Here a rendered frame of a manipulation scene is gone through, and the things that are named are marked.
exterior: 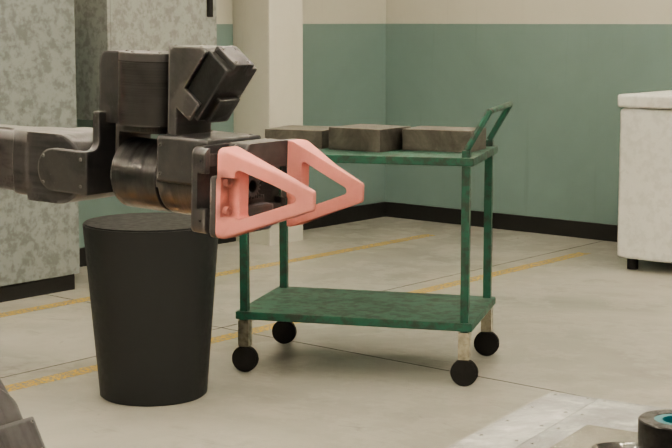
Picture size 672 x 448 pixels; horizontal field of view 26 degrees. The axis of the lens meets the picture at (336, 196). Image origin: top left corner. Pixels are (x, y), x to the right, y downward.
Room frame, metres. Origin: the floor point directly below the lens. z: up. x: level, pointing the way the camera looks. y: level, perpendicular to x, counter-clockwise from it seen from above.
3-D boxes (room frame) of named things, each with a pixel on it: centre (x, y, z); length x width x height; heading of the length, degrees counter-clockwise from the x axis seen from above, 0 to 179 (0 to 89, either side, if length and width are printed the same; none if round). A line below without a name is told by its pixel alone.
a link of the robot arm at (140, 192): (1.17, 0.14, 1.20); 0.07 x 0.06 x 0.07; 55
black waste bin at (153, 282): (5.08, 0.65, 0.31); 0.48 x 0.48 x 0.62
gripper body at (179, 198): (1.13, 0.09, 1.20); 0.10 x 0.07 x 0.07; 145
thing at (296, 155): (1.11, 0.03, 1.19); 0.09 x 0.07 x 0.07; 55
